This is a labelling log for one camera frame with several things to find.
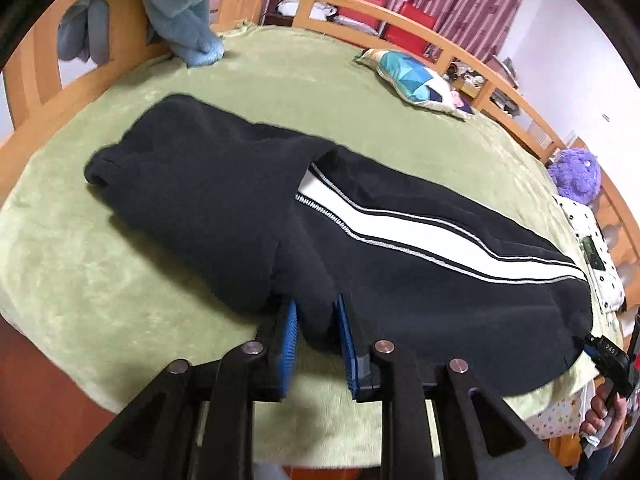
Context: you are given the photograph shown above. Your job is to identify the person's right hand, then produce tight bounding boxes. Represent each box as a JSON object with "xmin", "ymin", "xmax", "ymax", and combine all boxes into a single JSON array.
[{"xmin": 580, "ymin": 392, "xmax": 627, "ymax": 450}]

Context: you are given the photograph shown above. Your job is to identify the wooden bed frame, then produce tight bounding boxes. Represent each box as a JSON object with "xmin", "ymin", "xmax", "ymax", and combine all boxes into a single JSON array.
[{"xmin": 0, "ymin": 0, "xmax": 640, "ymax": 311}]

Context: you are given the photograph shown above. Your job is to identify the colourful patchwork pillow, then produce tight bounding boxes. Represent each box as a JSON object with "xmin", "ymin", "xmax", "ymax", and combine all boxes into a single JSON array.
[{"xmin": 354, "ymin": 48, "xmax": 483, "ymax": 122}]

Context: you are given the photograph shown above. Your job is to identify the black pants with white stripe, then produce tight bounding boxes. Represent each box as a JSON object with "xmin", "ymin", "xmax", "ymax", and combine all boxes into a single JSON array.
[{"xmin": 84, "ymin": 92, "xmax": 594, "ymax": 395}]

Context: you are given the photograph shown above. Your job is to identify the green fleece blanket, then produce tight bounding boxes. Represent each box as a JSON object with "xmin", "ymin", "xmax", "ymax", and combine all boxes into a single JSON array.
[{"xmin": 0, "ymin": 25, "xmax": 626, "ymax": 467}]

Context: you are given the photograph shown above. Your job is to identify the grey hanging cloth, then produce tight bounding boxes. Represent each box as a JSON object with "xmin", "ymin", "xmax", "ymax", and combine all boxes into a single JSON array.
[{"xmin": 56, "ymin": 0, "xmax": 112, "ymax": 65}]

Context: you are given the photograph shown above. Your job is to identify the white dotted pillow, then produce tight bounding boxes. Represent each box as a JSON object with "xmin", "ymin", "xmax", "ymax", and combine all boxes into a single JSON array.
[{"xmin": 555, "ymin": 192, "xmax": 627, "ymax": 313}]

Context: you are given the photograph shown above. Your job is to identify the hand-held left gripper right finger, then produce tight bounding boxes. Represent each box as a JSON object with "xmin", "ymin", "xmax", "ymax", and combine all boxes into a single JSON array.
[{"xmin": 332, "ymin": 294, "xmax": 576, "ymax": 480}]

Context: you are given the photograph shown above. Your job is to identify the red chair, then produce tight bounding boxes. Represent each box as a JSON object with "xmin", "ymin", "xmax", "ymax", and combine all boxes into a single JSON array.
[
  {"xmin": 345, "ymin": 0, "xmax": 387, "ymax": 36},
  {"xmin": 385, "ymin": 2, "xmax": 438, "ymax": 53}
]

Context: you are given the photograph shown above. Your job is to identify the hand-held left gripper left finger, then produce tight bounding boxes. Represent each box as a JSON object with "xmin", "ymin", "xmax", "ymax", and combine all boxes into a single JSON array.
[{"xmin": 61, "ymin": 300, "xmax": 301, "ymax": 480}]

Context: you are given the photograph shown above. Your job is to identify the purple plush toy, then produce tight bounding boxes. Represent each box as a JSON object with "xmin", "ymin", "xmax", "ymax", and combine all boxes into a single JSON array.
[{"xmin": 547, "ymin": 147, "xmax": 601, "ymax": 206}]

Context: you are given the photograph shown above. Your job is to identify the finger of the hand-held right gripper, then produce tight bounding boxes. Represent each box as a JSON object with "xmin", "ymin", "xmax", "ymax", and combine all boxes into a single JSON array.
[{"xmin": 574, "ymin": 334, "xmax": 601, "ymax": 358}]

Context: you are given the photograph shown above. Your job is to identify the person's right forearm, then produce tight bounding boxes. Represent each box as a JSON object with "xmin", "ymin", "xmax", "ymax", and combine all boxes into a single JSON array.
[{"xmin": 582, "ymin": 440, "xmax": 640, "ymax": 480}]

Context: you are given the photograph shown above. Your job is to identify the star print bed sheet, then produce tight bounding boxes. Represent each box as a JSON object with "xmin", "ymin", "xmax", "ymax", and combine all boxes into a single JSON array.
[{"xmin": 525, "ymin": 387, "xmax": 597, "ymax": 442}]

